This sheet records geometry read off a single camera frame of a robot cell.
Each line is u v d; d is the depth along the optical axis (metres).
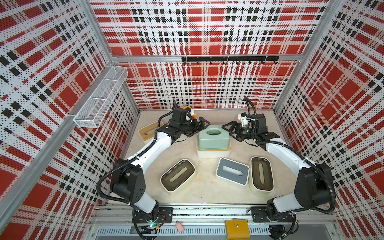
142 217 0.72
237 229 0.68
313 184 0.42
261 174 0.85
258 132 0.66
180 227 0.69
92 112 0.91
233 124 0.75
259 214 0.73
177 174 0.82
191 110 0.78
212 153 0.86
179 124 0.65
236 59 0.89
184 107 1.20
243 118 0.78
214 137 0.83
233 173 0.87
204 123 0.74
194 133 0.74
